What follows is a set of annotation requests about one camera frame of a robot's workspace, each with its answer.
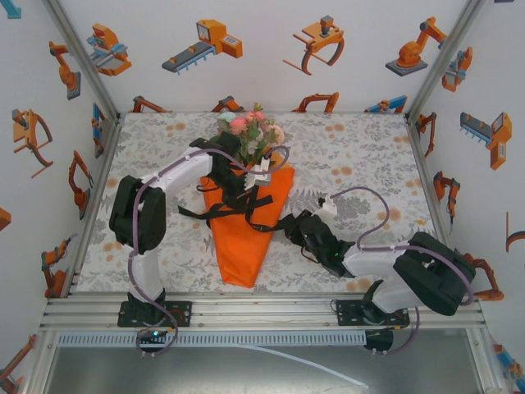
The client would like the aluminium frame leg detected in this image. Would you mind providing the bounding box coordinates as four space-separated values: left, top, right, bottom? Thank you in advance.
467 328 508 394
24 330 57 394

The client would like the aluminium side rail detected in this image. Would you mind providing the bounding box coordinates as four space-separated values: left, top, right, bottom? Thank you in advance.
61 114 124 299
404 112 481 299

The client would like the white slotted cable duct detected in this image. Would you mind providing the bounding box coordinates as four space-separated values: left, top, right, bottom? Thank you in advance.
55 331 368 348

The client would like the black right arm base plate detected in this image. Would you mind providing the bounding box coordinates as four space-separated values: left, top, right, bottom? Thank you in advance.
336 299 410 329

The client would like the floral patterned tablecloth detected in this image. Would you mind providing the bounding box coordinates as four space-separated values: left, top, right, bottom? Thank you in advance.
75 111 456 295

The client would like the black cable connector block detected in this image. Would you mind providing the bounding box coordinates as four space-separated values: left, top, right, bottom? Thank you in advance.
363 329 395 352

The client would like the orange wrapping paper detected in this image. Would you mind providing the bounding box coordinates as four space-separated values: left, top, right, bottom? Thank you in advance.
199 158 296 288

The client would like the controller board with green light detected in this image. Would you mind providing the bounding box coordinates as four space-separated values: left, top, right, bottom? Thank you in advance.
136 326 170 350

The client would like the aluminium frame post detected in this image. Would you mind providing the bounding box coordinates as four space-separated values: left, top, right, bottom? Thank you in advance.
405 0 487 122
43 0 122 120

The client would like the aluminium frame rail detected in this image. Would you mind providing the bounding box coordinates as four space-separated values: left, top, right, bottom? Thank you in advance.
39 293 487 332

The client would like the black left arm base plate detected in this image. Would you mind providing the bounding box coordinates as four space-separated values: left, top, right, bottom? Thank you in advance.
117 300 194 328

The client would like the artificial flower bunch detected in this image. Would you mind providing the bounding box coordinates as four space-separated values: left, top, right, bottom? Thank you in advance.
216 102 286 167

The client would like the black printed ribbon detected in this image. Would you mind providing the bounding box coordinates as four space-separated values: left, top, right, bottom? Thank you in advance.
177 195 288 235

